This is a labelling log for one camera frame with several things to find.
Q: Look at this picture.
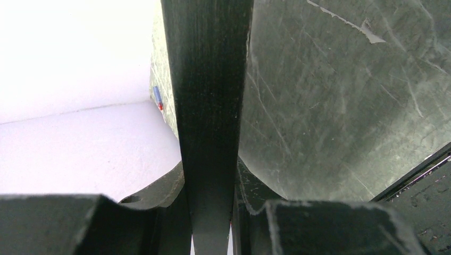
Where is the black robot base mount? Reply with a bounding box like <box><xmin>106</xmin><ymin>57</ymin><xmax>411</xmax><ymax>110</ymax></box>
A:
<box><xmin>372</xmin><ymin>143</ymin><xmax>450</xmax><ymax>254</ymax></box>

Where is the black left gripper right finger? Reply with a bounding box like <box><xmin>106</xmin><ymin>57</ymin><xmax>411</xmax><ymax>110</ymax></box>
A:
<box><xmin>231</xmin><ymin>160</ymin><xmax>428</xmax><ymax>254</ymax></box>

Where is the light wooden picture frame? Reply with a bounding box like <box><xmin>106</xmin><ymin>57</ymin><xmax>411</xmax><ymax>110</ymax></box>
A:
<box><xmin>162</xmin><ymin>1</ymin><xmax>253</xmax><ymax>254</ymax></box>

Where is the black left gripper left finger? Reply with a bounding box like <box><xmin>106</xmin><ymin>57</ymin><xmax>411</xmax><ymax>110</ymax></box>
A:
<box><xmin>1</xmin><ymin>164</ymin><xmax>191</xmax><ymax>254</ymax></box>

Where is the blue red screwdriver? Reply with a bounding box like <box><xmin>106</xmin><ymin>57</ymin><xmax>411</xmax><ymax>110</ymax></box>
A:
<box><xmin>153</xmin><ymin>86</ymin><xmax>164</xmax><ymax>112</ymax></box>

